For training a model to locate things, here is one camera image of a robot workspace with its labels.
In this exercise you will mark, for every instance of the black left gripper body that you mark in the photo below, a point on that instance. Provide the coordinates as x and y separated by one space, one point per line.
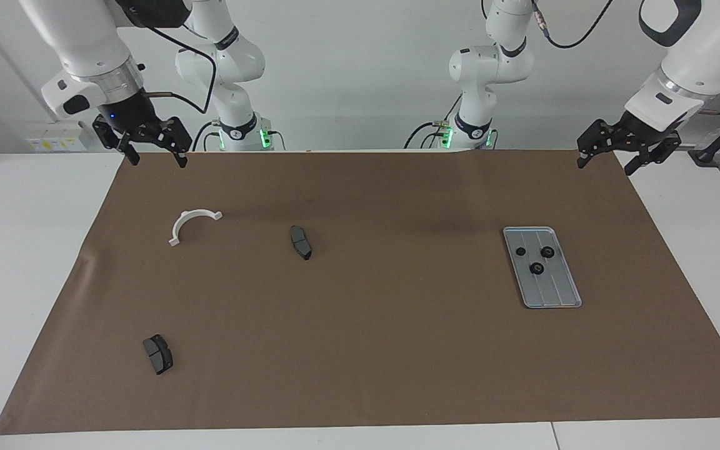
644 137

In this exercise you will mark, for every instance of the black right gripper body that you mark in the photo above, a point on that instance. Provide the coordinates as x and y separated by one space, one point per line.
129 112

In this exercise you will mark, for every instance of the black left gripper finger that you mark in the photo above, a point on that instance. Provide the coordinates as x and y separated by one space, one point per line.
657 153
597 137

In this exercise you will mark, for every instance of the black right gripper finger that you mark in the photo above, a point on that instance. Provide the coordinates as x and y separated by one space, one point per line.
180 137
110 132

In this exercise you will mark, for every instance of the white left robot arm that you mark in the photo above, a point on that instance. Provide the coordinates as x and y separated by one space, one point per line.
704 56

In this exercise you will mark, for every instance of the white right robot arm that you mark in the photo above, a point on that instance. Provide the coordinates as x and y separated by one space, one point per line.
85 44

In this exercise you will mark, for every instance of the silver metal tray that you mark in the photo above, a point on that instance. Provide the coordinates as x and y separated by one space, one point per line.
554 294

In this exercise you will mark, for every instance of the dark grey brake pad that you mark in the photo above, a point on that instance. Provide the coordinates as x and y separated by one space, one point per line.
300 242
159 355

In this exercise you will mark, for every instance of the brown table mat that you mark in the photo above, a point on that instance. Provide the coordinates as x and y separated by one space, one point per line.
397 344

